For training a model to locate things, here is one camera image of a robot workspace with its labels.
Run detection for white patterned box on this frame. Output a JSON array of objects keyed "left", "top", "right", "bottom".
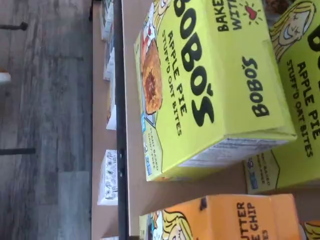
[{"left": 96, "top": 149, "right": 120, "bottom": 207}]

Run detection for blue white snack box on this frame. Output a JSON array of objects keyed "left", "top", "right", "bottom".
[{"left": 103, "top": 41, "right": 116, "bottom": 82}]

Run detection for dark green snack box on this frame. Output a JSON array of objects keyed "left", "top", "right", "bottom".
[{"left": 99, "top": 0, "right": 116, "bottom": 42}]

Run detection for black metal shelf rack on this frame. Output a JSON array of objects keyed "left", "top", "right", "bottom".
[{"left": 88, "top": 0, "right": 132, "bottom": 240}]

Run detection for green Bobo's apple pie box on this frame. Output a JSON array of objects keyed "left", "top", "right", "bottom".
[
  {"left": 243, "top": 0, "right": 320, "bottom": 195},
  {"left": 133, "top": 0, "right": 299, "bottom": 183}
]

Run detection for black metal bar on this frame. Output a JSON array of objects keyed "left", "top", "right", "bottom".
[
  {"left": 0, "top": 147, "right": 36, "bottom": 156},
  {"left": 0, "top": 21, "right": 29, "bottom": 33}
]

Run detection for yellow white granola box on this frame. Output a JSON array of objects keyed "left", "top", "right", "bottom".
[{"left": 105, "top": 82, "right": 118, "bottom": 131}]

